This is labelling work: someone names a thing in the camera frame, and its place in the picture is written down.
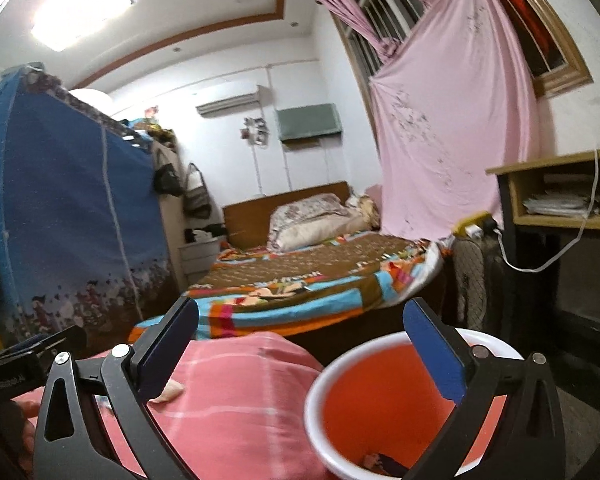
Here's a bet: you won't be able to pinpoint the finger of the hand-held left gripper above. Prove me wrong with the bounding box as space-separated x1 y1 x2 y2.
0 325 88 361

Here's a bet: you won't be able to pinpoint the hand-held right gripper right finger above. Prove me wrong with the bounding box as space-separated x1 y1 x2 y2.
402 297 573 480

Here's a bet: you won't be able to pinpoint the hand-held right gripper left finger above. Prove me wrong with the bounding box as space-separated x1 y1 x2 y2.
32 296 201 480

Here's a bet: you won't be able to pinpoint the red basin with white rim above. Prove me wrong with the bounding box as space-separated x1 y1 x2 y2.
304 327 526 480

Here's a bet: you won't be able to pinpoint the dark wrapper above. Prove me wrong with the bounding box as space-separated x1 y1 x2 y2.
362 452 411 476

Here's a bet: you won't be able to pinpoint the person's left hand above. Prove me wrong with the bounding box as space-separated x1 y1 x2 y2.
7 400 38 467

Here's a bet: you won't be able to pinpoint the brown patterned bag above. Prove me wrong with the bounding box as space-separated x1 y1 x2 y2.
452 237 506 331

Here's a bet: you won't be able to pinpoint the white nightstand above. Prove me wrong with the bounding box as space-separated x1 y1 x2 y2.
180 237 226 286

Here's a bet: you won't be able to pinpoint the pink checked cloth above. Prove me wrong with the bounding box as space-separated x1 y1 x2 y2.
10 332 331 480

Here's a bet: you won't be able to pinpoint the black items with tissue box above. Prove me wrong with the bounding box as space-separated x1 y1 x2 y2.
185 226 226 242

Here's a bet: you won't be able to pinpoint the beige wooden cabinet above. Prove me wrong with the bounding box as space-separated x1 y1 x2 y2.
152 140 187 266

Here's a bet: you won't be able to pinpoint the bed with colourful blanket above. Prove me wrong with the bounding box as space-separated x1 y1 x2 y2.
130 232 446 341

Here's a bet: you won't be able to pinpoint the blue printed fabric wardrobe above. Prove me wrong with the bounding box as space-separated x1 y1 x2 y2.
0 67 181 351

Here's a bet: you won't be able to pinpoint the yellow power strip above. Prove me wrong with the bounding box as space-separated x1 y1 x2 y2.
452 212 501 238

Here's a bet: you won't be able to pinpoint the wooden bed headboard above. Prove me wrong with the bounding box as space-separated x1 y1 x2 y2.
222 181 351 250

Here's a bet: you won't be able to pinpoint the hanging dark handbag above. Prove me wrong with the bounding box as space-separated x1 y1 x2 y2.
182 162 212 218

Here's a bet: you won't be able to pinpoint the yellowish crumpled fabric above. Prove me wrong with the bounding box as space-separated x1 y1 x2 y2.
347 195 381 228

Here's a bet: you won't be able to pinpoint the beige pillow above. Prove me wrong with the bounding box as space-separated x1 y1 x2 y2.
275 215 371 252

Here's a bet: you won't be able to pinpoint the black handbag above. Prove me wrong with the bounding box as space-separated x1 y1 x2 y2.
152 150 183 196

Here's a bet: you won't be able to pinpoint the floral pillow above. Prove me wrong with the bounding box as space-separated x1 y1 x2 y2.
270 194 346 248

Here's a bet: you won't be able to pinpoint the stack of papers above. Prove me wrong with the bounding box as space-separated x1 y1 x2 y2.
522 192 600 218

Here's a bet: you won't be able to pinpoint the colourful clutter pile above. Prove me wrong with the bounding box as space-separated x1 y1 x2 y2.
122 107 178 148

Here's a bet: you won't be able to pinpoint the wooden desk with shelf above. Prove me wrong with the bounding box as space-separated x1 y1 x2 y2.
485 146 600 286

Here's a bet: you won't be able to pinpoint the white round object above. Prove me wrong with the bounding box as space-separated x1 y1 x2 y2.
70 89 113 116

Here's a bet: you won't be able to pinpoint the pink hanging sheet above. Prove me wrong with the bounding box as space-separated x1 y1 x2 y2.
370 0 541 241

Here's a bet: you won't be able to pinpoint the ceiling light panel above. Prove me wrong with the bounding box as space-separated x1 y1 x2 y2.
30 0 136 51

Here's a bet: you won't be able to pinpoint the pink curtain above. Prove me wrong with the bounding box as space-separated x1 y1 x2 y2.
314 0 451 66

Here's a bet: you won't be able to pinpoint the red hanging cloth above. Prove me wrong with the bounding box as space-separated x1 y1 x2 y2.
472 0 551 51

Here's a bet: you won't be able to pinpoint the white cable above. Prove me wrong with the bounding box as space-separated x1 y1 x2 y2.
495 149 600 273

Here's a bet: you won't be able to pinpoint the wall photos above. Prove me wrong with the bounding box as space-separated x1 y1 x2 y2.
240 117 270 147

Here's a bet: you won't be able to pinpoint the white wall air conditioner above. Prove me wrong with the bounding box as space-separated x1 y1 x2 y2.
195 85 261 116

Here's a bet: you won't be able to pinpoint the green covered wall unit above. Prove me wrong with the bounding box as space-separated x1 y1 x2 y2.
275 103 342 142

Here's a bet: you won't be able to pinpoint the barred window with wooden frame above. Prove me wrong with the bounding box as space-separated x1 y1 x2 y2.
330 0 593 98

